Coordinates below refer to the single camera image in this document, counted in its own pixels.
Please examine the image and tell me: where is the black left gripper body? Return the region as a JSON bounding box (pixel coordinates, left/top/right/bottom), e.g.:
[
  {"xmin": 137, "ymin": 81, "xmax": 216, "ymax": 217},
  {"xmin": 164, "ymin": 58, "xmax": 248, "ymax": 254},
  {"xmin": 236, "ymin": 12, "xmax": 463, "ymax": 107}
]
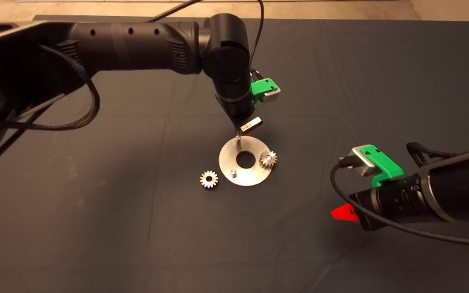
[{"xmin": 217, "ymin": 92, "xmax": 263, "ymax": 135}]

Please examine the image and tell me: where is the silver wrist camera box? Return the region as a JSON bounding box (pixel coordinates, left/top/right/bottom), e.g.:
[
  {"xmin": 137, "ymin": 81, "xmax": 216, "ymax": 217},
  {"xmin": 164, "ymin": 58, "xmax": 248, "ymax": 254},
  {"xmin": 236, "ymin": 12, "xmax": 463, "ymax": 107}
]
[
  {"xmin": 261, "ymin": 87, "xmax": 281, "ymax": 103},
  {"xmin": 351, "ymin": 146, "xmax": 377, "ymax": 177}
]

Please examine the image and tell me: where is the small steel planetary gear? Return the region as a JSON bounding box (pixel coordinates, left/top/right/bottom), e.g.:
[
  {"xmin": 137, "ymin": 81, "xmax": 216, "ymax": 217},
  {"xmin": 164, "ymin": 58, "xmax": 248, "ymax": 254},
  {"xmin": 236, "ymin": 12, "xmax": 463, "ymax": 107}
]
[
  {"xmin": 200, "ymin": 170, "xmax": 219, "ymax": 189},
  {"xmin": 259, "ymin": 150, "xmax": 278, "ymax": 171}
]

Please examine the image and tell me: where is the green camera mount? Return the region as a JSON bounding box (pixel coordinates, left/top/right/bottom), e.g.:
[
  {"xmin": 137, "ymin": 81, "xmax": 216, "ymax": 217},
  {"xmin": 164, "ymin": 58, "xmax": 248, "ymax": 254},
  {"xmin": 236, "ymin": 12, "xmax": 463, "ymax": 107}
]
[
  {"xmin": 251, "ymin": 77, "xmax": 280, "ymax": 104},
  {"xmin": 359, "ymin": 145, "xmax": 405, "ymax": 188}
]

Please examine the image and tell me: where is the green right camera mount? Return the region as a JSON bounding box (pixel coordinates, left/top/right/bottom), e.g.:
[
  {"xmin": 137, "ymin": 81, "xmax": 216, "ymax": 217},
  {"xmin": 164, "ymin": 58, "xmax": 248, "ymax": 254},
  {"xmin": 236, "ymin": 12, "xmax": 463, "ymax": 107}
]
[{"xmin": 359, "ymin": 145, "xmax": 405, "ymax": 188}]

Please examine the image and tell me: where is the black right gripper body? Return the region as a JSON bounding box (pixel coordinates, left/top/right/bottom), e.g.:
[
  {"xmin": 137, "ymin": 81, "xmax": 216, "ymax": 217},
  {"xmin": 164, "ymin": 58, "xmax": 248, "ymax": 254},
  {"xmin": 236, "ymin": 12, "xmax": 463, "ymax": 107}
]
[{"xmin": 348, "ymin": 179, "xmax": 424, "ymax": 231}]

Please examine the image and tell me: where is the round metal carrier plate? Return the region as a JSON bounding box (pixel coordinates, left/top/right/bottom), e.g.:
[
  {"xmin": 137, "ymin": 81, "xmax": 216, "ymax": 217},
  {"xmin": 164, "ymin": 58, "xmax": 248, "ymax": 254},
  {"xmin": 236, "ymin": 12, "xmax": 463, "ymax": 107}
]
[{"xmin": 218, "ymin": 136, "xmax": 273, "ymax": 187}]

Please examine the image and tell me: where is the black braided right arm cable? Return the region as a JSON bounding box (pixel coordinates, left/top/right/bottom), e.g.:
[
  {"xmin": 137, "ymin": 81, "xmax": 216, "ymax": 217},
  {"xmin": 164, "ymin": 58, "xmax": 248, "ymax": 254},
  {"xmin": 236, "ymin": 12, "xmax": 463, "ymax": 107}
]
[{"xmin": 406, "ymin": 142, "xmax": 459, "ymax": 167}]

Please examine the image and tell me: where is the green left camera mount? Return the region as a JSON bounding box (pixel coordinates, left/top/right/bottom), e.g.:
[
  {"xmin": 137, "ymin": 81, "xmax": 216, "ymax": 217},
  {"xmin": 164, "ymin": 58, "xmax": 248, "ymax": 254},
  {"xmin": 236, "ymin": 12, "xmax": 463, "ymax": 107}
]
[{"xmin": 251, "ymin": 77, "xmax": 280, "ymax": 104}]

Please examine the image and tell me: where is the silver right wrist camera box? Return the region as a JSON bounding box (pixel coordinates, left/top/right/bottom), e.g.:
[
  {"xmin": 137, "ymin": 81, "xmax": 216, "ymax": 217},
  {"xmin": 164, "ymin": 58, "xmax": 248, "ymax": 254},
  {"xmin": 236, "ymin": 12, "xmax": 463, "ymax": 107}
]
[{"xmin": 351, "ymin": 146, "xmax": 377, "ymax": 177}]

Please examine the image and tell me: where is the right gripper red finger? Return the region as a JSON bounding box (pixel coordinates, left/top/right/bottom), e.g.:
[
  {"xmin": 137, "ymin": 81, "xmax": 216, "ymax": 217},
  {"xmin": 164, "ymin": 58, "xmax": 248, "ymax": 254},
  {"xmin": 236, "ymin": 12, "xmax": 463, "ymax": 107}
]
[{"xmin": 331, "ymin": 204, "xmax": 360, "ymax": 223}]

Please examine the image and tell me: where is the dark grey table cloth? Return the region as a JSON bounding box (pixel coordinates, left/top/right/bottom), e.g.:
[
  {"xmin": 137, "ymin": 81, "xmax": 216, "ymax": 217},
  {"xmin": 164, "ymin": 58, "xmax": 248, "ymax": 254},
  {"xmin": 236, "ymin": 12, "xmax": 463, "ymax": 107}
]
[{"xmin": 0, "ymin": 15, "xmax": 469, "ymax": 293}]

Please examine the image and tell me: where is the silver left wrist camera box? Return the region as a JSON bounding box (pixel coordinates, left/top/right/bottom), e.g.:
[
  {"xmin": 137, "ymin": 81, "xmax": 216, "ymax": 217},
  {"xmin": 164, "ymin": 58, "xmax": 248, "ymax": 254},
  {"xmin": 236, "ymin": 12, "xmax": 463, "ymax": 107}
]
[{"xmin": 261, "ymin": 87, "xmax": 281, "ymax": 103}]

